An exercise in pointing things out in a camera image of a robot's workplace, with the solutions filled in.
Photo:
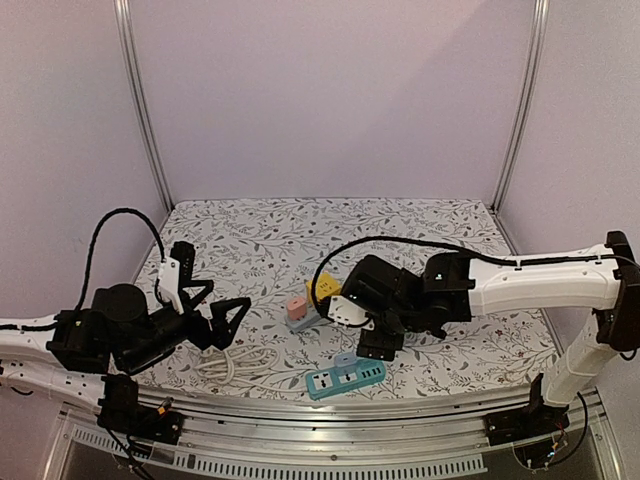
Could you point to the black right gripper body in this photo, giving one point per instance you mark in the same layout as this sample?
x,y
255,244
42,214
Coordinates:
x,y
380,338

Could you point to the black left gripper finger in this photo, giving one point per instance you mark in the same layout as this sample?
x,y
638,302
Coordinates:
x,y
226,317
194,292

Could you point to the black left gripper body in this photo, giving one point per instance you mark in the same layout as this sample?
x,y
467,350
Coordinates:
x,y
134,359

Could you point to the yellow cube plug adapter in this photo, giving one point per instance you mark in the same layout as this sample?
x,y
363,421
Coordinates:
x,y
327,285

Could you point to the pink cube plug adapter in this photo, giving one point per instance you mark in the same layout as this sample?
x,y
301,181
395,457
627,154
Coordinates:
x,y
296,308

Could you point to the blue cube plug adapter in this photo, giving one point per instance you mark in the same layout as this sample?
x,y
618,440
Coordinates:
x,y
345,360

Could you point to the light blue power strip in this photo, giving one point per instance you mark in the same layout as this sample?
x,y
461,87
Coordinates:
x,y
307,321

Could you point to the teal white power strip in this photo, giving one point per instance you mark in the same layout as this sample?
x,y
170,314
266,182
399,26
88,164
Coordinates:
x,y
332,382

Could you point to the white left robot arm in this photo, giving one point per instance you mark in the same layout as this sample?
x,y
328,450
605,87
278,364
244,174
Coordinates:
x,y
26,361

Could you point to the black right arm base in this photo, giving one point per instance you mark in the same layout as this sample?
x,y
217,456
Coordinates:
x,y
536,418

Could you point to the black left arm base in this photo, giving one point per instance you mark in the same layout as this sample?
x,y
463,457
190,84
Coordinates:
x,y
121,411

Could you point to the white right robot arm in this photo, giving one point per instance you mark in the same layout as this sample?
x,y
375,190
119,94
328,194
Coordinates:
x,y
603,278

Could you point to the floral patterned table mat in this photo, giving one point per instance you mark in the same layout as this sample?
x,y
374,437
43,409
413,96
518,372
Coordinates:
x,y
267,250

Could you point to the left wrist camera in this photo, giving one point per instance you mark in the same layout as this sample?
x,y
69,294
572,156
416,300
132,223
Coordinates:
x,y
175,272

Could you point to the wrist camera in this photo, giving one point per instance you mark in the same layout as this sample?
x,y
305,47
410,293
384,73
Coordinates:
x,y
175,272
346,313

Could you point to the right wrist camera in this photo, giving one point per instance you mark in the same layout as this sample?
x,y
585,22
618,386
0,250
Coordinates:
x,y
346,313

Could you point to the aluminium front rail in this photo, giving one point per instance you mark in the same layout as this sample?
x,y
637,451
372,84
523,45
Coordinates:
x,y
435,437

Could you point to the left aluminium frame post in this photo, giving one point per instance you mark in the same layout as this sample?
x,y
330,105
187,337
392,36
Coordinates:
x,y
133,71

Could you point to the aluminium frame post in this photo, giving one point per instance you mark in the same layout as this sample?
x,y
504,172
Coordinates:
x,y
527,91
133,71

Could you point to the right aluminium frame post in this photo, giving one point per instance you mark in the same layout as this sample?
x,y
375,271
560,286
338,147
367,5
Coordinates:
x,y
527,91

